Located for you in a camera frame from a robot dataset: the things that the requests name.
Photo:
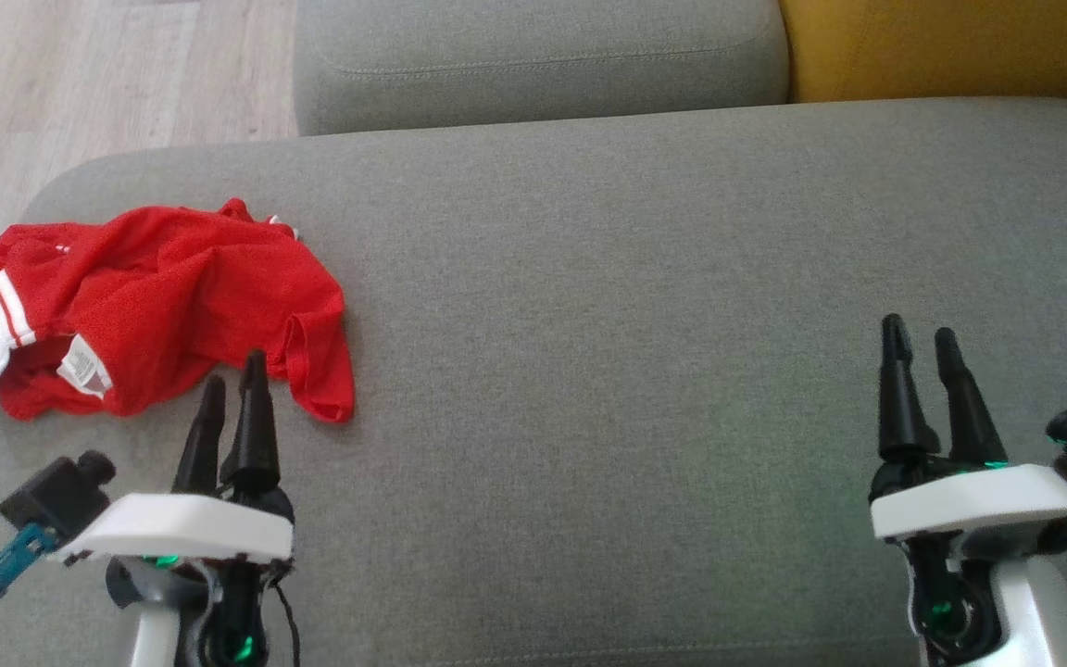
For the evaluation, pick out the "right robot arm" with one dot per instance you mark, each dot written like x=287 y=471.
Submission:
x=1024 y=611

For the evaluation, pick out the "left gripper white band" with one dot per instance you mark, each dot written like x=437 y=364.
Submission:
x=182 y=528

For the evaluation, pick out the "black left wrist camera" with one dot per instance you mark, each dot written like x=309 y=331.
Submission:
x=56 y=496

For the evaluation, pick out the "wide yellow sofa backrest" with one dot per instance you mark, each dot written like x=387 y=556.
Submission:
x=941 y=46

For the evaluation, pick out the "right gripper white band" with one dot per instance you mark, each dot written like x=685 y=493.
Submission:
x=978 y=505

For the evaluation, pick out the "red shorts white stripe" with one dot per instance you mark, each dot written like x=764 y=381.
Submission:
x=265 y=287

